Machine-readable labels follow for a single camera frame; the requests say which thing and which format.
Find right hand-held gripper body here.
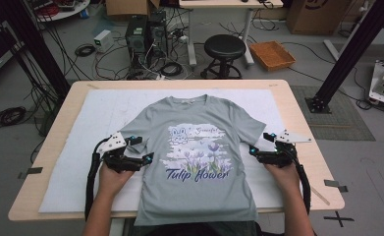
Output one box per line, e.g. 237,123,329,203
254,129,312,169

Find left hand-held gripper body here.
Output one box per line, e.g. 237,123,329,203
95,131,148,174

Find grey printed T-shirt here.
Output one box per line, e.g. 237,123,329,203
119,93,267,227

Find person's right hand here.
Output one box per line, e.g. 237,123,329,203
263,161,302,198

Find person's left hand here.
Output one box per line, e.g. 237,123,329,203
98,161,138,198

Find white foam mat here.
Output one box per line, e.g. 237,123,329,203
37,88,311,214

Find thin wooden strip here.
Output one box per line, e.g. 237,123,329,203
310,186,331,207

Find grey tape piece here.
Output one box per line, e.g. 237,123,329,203
17,166,44,180
323,179,349,194

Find grey floor mat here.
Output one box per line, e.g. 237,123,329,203
291,85,376,142

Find person's dark trousers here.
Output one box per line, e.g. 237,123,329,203
127,220,262,236

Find brown wicker basket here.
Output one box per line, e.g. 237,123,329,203
248,39,297,73

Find black tape cross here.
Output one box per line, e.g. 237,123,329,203
322,210,356,228

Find black computer tower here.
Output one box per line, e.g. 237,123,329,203
124,15,149,72
147,10,169,60

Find black round stool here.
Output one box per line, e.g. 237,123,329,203
199,33,247,81

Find white power supply box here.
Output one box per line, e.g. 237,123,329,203
92,29,115,54

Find black metal stand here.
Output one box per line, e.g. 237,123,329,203
305,0,384,114
0,0,71,99

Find cardboard box with dark print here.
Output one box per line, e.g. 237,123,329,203
286,0,356,36

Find plain cardboard box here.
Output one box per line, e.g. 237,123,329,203
105,0,161,22

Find round white table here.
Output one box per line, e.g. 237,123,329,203
26,0,91,24

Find white desk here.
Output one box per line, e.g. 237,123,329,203
178,0,285,67

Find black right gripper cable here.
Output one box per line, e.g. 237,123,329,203
294,156,311,215

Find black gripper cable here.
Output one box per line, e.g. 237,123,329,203
294,156,311,215
83,137,112,221

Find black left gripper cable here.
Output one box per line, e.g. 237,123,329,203
83,137,112,221

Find coiled black cable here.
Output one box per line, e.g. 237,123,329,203
74,43,96,58
0,106,28,129
159,61,184,78

